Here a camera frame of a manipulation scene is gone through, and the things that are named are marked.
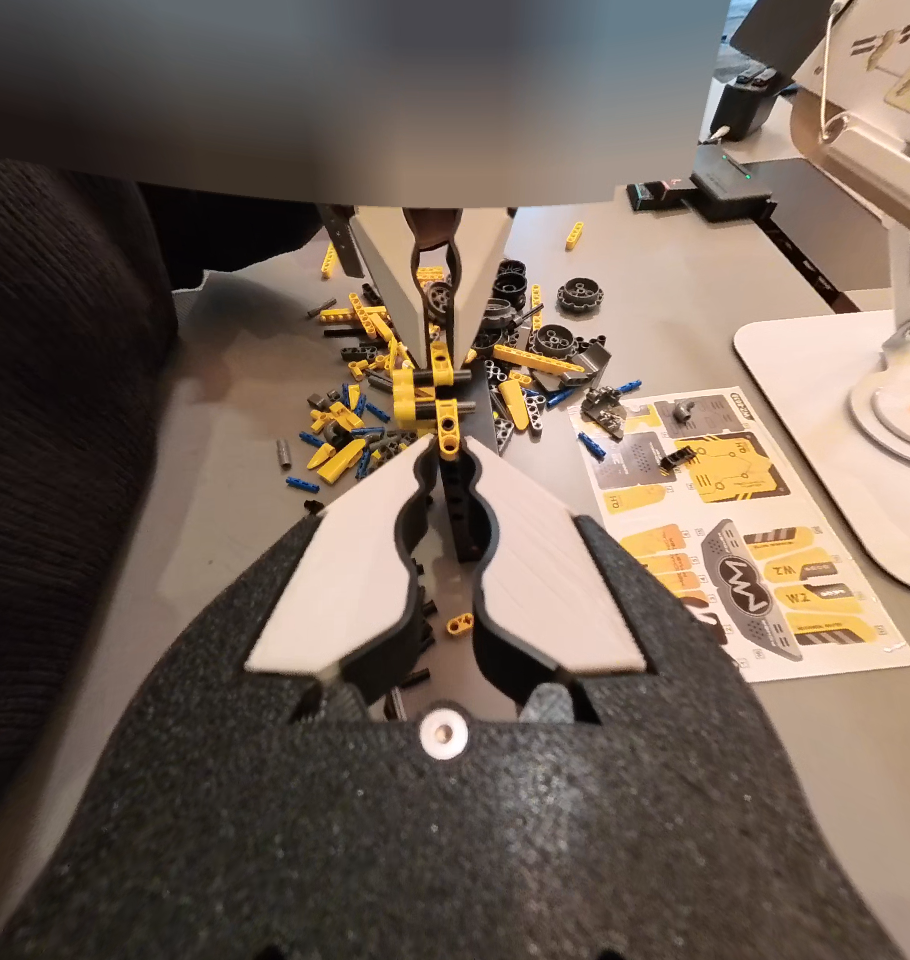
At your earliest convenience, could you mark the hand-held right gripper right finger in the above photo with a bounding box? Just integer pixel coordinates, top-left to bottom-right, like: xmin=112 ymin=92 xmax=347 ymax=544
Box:
xmin=461 ymin=437 xmax=648 ymax=678

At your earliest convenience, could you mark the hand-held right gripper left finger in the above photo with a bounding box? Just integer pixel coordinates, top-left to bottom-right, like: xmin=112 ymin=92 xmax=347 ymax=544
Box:
xmin=243 ymin=433 xmax=438 ymax=682

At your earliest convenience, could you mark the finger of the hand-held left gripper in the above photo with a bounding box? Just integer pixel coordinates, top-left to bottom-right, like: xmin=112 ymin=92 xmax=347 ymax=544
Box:
xmin=348 ymin=204 xmax=432 ymax=366
xmin=446 ymin=207 xmax=519 ymax=361

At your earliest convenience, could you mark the person's left forearm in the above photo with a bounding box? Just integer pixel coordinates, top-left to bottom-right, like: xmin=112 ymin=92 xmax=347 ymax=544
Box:
xmin=136 ymin=180 xmax=332 ymax=275

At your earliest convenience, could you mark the person's left hand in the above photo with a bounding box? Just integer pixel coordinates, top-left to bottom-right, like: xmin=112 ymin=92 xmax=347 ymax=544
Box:
xmin=407 ymin=207 xmax=461 ymax=252

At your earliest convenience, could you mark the pile of black red pins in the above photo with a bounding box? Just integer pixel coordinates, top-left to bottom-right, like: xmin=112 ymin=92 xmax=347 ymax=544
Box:
xmin=386 ymin=581 xmax=437 ymax=717

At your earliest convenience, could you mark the pile of yellow grey bricks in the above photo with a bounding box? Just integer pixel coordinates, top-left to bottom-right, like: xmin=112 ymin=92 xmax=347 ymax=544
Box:
xmin=318 ymin=240 xmax=613 ymax=455

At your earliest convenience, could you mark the large yellow curved brick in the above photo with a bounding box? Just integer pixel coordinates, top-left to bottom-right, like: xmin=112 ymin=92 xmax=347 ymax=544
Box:
xmin=316 ymin=438 xmax=367 ymax=483

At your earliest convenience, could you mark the black card reader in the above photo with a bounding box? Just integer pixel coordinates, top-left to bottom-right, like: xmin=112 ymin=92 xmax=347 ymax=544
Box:
xmin=626 ymin=177 xmax=699 ymax=213

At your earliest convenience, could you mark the dark grey brick assembly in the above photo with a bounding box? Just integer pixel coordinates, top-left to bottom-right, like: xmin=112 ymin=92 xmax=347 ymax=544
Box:
xmin=581 ymin=384 xmax=627 ymax=440

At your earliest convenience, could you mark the yellow grey sticker sheet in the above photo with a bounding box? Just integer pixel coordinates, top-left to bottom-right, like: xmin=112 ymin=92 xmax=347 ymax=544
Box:
xmin=567 ymin=390 xmax=910 ymax=684

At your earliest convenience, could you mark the black dock box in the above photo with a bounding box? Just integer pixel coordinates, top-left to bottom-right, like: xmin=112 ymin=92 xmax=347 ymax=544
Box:
xmin=687 ymin=146 xmax=774 ymax=224

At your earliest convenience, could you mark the black power adapter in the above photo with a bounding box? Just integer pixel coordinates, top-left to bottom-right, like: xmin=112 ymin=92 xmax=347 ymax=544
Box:
xmin=706 ymin=66 xmax=786 ymax=144

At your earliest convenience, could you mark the person's black sweater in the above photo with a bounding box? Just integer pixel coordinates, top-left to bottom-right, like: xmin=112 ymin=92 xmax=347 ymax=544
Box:
xmin=0 ymin=153 xmax=182 ymax=841

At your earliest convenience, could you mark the black monitor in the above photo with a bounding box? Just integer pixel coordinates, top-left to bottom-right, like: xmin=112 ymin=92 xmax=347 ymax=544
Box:
xmin=728 ymin=0 xmax=838 ymax=72

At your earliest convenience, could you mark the white tablet stand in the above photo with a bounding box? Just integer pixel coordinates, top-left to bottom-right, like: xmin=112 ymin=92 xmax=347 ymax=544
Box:
xmin=788 ymin=0 xmax=910 ymax=466

